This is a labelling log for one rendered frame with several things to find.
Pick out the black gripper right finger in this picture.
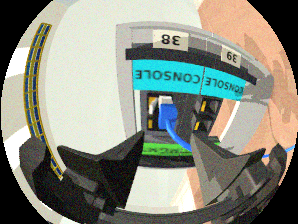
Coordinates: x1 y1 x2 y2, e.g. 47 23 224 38
189 133 266 206

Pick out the blue network cable with white plug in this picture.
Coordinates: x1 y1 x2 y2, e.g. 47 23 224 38
149 95 192 152

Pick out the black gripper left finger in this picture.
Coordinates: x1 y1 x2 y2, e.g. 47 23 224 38
57 131 145 209

